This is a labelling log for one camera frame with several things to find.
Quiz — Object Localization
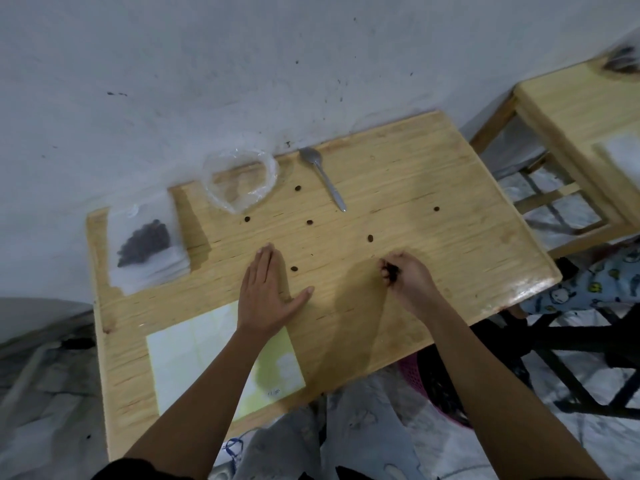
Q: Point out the person's black shirt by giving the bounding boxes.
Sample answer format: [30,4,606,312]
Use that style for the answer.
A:
[92,457,196,480]

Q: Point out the person's left forearm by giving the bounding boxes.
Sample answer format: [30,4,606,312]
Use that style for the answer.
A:
[125,324,293,480]

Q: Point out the person's grey patterned trousers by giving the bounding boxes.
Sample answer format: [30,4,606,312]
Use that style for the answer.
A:
[215,369,436,480]

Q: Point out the person's right forearm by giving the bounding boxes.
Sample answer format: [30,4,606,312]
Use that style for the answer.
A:
[417,294,609,480]

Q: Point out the metal spoon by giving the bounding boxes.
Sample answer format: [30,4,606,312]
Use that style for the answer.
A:
[299,147,348,213]

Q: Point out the wooden stick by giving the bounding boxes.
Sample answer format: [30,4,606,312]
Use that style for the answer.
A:
[0,339,61,411]

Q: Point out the person's right hand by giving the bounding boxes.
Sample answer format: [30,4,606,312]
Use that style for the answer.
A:
[379,250,443,321]

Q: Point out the person's left hand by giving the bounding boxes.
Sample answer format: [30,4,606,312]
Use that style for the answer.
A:
[237,243,316,341]

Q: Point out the large clear plastic bag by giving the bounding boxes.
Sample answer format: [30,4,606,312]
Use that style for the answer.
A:
[201,146,279,215]

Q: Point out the white grey cabinet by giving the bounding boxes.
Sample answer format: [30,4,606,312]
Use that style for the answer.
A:
[0,297,96,345]

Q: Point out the pale yellow label sheet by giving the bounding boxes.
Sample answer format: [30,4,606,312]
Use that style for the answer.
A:
[145,300,307,423]

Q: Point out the black plastic stool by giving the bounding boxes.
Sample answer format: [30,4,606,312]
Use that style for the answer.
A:
[499,304,640,421]

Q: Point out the black trash bin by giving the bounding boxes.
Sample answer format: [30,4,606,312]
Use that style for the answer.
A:
[399,344,481,431]

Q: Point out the light wooden side table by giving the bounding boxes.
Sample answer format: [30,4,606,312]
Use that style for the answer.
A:
[469,57,640,258]

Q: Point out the neighbour's pouch stack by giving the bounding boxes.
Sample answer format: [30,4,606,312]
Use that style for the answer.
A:
[592,133,640,193]

